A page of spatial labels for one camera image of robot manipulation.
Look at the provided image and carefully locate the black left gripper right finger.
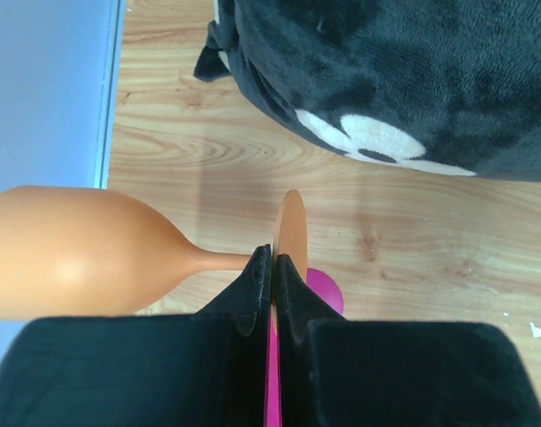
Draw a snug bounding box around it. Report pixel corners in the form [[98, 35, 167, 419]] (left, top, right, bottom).
[[275, 255, 541, 426]]

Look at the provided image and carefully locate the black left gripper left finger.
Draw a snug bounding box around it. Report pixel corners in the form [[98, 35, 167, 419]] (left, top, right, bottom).
[[0, 246, 271, 426]]

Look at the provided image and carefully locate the magenta plastic wine glass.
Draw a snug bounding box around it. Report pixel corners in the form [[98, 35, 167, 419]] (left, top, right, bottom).
[[264, 269, 344, 427]]

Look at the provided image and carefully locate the orange plastic wine glass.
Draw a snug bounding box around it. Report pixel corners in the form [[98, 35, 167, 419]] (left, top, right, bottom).
[[0, 185, 308, 333]]

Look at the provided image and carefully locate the black patterned plush pillow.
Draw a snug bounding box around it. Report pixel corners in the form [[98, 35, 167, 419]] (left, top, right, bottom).
[[194, 0, 541, 181]]

